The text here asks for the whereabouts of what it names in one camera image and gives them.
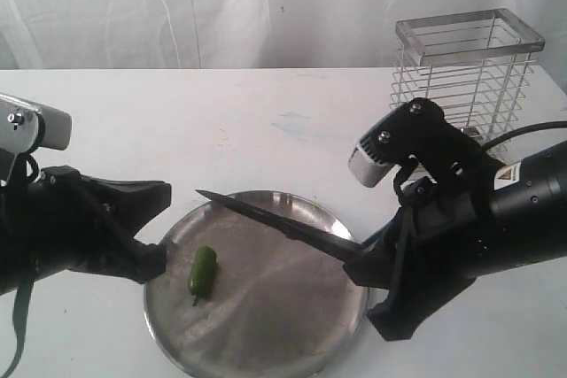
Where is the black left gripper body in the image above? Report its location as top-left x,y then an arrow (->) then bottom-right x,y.
17,166 -> 91,283

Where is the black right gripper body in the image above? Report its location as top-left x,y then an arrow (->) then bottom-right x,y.
389,158 -> 518,279

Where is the black knife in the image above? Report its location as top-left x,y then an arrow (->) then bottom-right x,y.
196,189 -> 362,263

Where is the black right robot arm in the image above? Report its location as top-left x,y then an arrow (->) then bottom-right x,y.
344,143 -> 566,342

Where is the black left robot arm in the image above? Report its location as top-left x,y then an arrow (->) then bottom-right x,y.
1,151 -> 172,294

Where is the round steel plate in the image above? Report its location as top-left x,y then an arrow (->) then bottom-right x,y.
144,203 -> 369,377

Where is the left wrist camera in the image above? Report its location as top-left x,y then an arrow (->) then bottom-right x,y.
0,93 -> 73,184

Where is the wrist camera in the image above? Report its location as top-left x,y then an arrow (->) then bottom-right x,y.
347,97 -> 484,189
0,93 -> 73,184

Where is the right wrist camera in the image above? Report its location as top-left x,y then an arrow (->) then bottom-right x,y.
347,97 -> 484,189

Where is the wire metal utensil holder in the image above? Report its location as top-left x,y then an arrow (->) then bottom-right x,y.
390,8 -> 546,143

